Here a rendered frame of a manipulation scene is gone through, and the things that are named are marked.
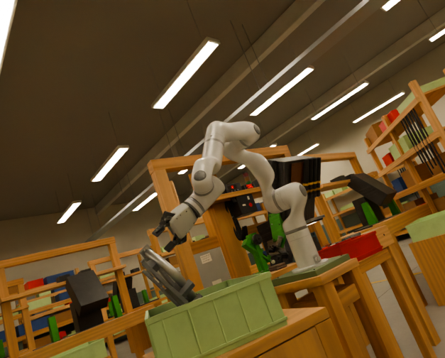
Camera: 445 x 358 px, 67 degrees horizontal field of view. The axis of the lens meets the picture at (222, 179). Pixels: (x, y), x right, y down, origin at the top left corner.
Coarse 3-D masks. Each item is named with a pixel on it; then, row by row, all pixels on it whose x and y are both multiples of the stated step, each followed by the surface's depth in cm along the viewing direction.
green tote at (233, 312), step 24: (216, 288) 162; (240, 288) 105; (264, 288) 107; (168, 312) 99; (192, 312) 100; (216, 312) 101; (240, 312) 103; (264, 312) 105; (168, 336) 97; (192, 336) 98; (216, 336) 100; (240, 336) 101
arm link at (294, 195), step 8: (288, 184) 169; (296, 184) 166; (280, 192) 169; (288, 192) 166; (296, 192) 164; (304, 192) 166; (280, 200) 168; (288, 200) 166; (296, 200) 163; (304, 200) 167; (288, 208) 170; (296, 208) 164; (288, 216) 168; (296, 216) 165; (288, 224) 166; (296, 224) 165; (304, 224) 166; (288, 232) 166
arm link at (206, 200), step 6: (216, 180) 128; (216, 186) 127; (222, 186) 128; (192, 192) 127; (210, 192) 124; (216, 192) 127; (222, 192) 131; (198, 198) 123; (204, 198) 124; (210, 198) 125; (216, 198) 129; (204, 204) 124; (210, 204) 126; (204, 210) 125
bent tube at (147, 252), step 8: (144, 248) 116; (144, 256) 117; (152, 256) 114; (160, 256) 113; (160, 264) 111; (168, 264) 111; (168, 272) 110; (176, 272) 111; (176, 280) 111; (184, 280) 112; (192, 296) 118
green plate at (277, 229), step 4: (272, 216) 248; (276, 216) 244; (272, 220) 248; (276, 220) 244; (280, 220) 241; (276, 224) 243; (280, 224) 239; (272, 228) 247; (276, 228) 243; (280, 228) 239; (272, 232) 246; (276, 232) 242; (280, 232) 238; (284, 232) 242; (276, 236) 242; (276, 240) 241
